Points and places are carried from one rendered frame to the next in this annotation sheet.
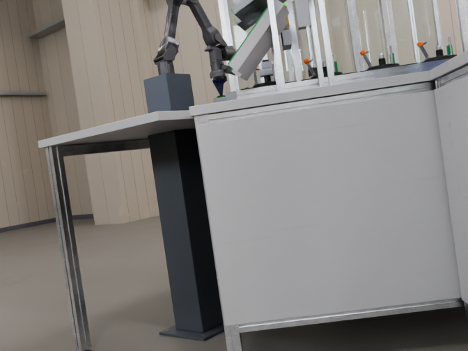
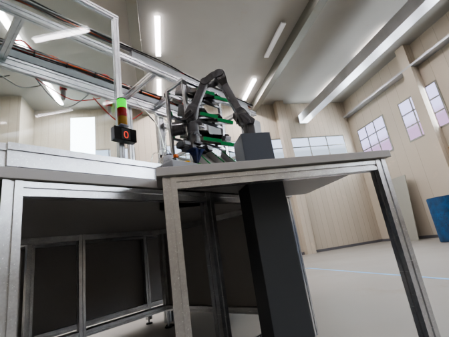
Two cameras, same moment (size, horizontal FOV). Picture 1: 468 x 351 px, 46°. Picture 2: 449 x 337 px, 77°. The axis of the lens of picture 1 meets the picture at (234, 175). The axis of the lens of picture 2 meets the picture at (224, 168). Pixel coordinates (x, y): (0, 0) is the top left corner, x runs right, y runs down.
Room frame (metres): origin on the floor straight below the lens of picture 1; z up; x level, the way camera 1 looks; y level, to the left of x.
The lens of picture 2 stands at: (3.41, 0.83, 0.58)
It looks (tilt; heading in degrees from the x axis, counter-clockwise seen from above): 16 degrees up; 216
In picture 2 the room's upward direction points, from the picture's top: 9 degrees counter-clockwise
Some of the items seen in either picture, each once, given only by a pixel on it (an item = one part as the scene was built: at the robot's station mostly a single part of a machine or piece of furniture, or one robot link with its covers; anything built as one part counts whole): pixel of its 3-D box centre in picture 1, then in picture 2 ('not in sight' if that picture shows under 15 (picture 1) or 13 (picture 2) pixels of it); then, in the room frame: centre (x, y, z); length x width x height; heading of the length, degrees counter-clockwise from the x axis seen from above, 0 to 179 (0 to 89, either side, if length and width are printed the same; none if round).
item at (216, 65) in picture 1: (217, 69); (194, 141); (2.46, 0.01, 1.09); 0.19 x 0.06 x 0.08; 176
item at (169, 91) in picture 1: (170, 100); (254, 158); (2.30, 0.22, 0.96); 0.14 x 0.14 x 0.20; 50
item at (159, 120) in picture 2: not in sight; (162, 156); (1.55, -1.23, 1.56); 0.09 x 0.04 x 1.39; 176
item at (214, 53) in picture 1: (214, 53); (192, 126); (2.46, 0.01, 1.16); 0.09 x 0.06 x 0.07; 127
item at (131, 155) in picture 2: not in sight; (131, 151); (1.91, -1.26, 1.56); 0.04 x 0.04 x 1.39; 86
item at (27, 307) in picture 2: not in sight; (155, 275); (1.58, -1.46, 0.43); 2.20 x 0.38 x 0.86; 176
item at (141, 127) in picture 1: (182, 126); (255, 184); (2.27, 0.18, 0.84); 0.90 x 0.70 x 0.03; 140
